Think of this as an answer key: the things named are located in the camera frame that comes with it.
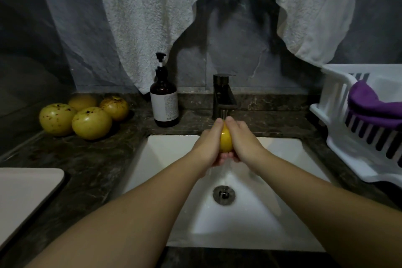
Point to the person's right hand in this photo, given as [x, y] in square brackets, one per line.
[248, 145]

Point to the person's left hand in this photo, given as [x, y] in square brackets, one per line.
[206, 148]

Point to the spotted yellow apple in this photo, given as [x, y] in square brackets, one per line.
[226, 140]

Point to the black faucet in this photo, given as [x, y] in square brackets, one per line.
[223, 92]

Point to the dark soap pump bottle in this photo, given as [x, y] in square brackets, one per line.
[164, 100]

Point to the group of yellow apples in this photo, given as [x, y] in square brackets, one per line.
[91, 124]

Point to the purple cloth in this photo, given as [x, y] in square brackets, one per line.
[374, 106]

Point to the beige plastic tray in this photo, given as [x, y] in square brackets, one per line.
[25, 207]

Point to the person's left forearm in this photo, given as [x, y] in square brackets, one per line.
[107, 227]

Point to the person's right forearm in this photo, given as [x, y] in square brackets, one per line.
[339, 211]

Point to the metal sink drain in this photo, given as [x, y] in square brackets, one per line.
[224, 195]

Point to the white sink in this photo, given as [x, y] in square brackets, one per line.
[276, 217]

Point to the white plastic basket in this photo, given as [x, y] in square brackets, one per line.
[333, 106]

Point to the white hanging towel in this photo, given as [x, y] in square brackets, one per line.
[138, 13]

